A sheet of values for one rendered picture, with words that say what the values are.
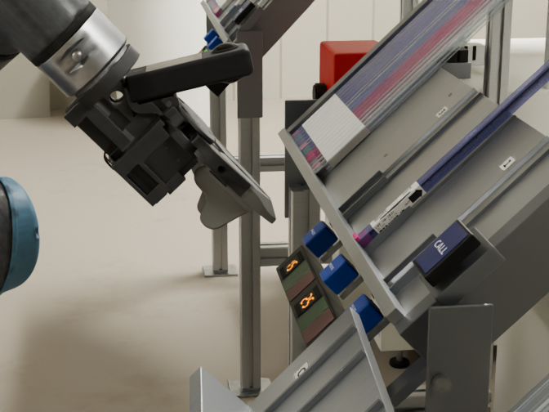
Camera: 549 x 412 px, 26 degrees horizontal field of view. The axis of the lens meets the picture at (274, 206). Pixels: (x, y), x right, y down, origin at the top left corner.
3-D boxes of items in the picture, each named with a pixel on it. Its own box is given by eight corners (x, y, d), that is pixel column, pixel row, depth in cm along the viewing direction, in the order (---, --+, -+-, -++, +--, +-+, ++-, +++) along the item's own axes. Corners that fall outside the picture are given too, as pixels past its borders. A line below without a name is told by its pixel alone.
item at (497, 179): (432, 343, 97) (407, 318, 96) (306, 150, 160) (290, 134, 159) (607, 184, 95) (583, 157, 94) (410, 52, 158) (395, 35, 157)
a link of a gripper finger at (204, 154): (234, 189, 111) (169, 125, 109) (247, 176, 111) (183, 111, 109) (239, 203, 107) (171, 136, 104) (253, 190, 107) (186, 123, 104)
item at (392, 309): (441, 373, 98) (385, 317, 96) (313, 170, 161) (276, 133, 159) (453, 364, 98) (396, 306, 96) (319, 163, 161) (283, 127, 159)
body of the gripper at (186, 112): (155, 190, 114) (63, 102, 111) (219, 128, 113) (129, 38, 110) (158, 212, 107) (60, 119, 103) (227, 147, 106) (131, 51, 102)
